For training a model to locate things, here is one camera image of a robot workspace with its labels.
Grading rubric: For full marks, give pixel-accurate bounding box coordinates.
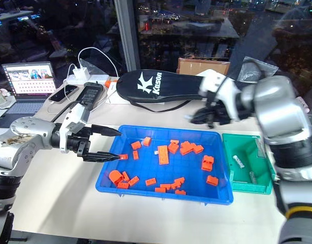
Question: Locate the long flat orange brick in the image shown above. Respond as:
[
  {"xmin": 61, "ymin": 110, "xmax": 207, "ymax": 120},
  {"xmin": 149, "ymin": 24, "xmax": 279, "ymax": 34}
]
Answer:
[{"xmin": 157, "ymin": 145, "xmax": 170, "ymax": 165}]

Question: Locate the white charging cable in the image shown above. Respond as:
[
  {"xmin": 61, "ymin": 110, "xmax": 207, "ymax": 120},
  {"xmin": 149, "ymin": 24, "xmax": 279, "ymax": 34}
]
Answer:
[{"xmin": 47, "ymin": 46, "xmax": 120, "ymax": 115}]

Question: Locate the clear plastic bag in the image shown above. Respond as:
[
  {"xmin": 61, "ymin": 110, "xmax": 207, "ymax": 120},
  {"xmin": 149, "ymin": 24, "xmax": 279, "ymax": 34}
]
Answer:
[{"xmin": 238, "ymin": 56, "xmax": 279, "ymax": 84}]

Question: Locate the blue plastic bin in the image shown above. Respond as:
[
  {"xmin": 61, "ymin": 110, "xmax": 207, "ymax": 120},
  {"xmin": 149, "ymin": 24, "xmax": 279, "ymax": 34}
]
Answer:
[{"xmin": 95, "ymin": 124, "xmax": 234, "ymax": 206}]

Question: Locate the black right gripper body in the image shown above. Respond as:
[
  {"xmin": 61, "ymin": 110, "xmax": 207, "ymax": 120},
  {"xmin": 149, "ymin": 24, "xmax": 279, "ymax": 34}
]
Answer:
[{"xmin": 208, "ymin": 99, "xmax": 235, "ymax": 126}]

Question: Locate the green plastic bin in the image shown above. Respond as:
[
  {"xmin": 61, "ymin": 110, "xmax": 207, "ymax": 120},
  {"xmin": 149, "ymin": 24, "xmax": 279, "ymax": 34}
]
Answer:
[{"xmin": 222, "ymin": 132, "xmax": 277, "ymax": 195}]

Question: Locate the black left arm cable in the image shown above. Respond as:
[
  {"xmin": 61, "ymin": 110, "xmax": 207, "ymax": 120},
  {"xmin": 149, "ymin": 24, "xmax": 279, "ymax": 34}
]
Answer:
[{"xmin": 52, "ymin": 101, "xmax": 79, "ymax": 124}]

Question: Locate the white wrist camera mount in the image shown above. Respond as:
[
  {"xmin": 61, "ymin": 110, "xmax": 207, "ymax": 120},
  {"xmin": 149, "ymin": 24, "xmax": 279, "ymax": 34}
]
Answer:
[
  {"xmin": 197, "ymin": 69, "xmax": 242, "ymax": 123},
  {"xmin": 59, "ymin": 103, "xmax": 90, "ymax": 154}
]

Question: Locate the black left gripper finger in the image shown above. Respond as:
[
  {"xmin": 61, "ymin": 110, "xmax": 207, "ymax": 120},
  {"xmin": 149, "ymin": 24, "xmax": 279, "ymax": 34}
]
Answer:
[
  {"xmin": 82, "ymin": 151, "xmax": 121, "ymax": 163},
  {"xmin": 91, "ymin": 124, "xmax": 123, "ymax": 137}
]

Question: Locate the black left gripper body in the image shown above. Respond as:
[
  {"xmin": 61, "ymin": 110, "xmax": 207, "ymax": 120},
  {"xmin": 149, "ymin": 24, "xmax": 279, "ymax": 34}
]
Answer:
[{"xmin": 67, "ymin": 124, "xmax": 93, "ymax": 162}]

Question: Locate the grey window frame post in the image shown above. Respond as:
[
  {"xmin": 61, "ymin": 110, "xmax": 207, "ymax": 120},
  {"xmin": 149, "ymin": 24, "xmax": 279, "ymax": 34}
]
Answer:
[{"xmin": 113, "ymin": 0, "xmax": 142, "ymax": 74}]

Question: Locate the white power strip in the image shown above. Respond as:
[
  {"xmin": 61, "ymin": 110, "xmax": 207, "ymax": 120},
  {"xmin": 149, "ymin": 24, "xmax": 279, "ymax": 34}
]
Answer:
[{"xmin": 64, "ymin": 74, "xmax": 111, "ymax": 86}]

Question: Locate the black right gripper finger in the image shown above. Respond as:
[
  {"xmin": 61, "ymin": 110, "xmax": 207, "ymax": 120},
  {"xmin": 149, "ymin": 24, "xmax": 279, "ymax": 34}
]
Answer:
[
  {"xmin": 191, "ymin": 106, "xmax": 214, "ymax": 118},
  {"xmin": 190, "ymin": 117, "xmax": 215, "ymax": 129}
]

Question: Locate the brown cardboard box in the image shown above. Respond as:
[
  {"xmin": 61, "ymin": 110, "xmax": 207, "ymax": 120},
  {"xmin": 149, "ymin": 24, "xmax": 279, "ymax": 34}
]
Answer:
[{"xmin": 177, "ymin": 57, "xmax": 231, "ymax": 77}]

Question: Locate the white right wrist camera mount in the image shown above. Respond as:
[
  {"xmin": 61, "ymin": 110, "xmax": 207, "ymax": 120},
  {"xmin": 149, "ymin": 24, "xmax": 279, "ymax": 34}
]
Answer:
[{"xmin": 197, "ymin": 69, "xmax": 242, "ymax": 123}]

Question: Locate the open laptop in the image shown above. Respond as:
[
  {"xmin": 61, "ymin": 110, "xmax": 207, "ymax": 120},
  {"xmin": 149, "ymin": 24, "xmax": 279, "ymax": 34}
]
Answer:
[{"xmin": 0, "ymin": 62, "xmax": 57, "ymax": 128}]

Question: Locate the black handheld controller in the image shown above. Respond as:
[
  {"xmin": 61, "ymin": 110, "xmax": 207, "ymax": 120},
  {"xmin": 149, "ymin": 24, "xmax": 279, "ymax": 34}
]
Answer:
[{"xmin": 75, "ymin": 81, "xmax": 106, "ymax": 113}]

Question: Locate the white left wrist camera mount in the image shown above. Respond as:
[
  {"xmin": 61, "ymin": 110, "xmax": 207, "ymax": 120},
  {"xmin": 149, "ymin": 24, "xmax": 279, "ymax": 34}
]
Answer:
[{"xmin": 59, "ymin": 103, "xmax": 90, "ymax": 154}]

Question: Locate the white flat box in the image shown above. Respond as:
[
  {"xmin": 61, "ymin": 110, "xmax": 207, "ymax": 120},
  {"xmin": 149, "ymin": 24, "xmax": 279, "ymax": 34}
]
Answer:
[{"xmin": 105, "ymin": 82, "xmax": 133, "ymax": 105}]

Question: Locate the pink object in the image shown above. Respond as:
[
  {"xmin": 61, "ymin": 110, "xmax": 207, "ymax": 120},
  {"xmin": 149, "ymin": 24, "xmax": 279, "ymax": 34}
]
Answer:
[{"xmin": 296, "ymin": 96, "xmax": 311, "ymax": 114}]

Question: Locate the white charger plug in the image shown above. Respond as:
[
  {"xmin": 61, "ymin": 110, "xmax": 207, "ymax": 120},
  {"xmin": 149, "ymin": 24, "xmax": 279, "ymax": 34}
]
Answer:
[{"xmin": 72, "ymin": 66, "xmax": 91, "ymax": 80}]

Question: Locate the black Kason racket bag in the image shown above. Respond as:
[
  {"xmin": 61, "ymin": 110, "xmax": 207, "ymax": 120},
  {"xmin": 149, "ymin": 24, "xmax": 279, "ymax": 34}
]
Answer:
[{"xmin": 115, "ymin": 69, "xmax": 210, "ymax": 113}]

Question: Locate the rounded orange toy brick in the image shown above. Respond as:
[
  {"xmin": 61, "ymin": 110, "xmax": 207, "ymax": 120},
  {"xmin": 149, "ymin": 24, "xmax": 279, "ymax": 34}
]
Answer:
[{"xmin": 108, "ymin": 169, "xmax": 123, "ymax": 185}]

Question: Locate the black smartphone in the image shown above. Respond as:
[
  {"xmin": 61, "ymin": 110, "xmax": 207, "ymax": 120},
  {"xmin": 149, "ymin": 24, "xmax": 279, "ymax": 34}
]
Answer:
[{"xmin": 49, "ymin": 84, "xmax": 79, "ymax": 103}]

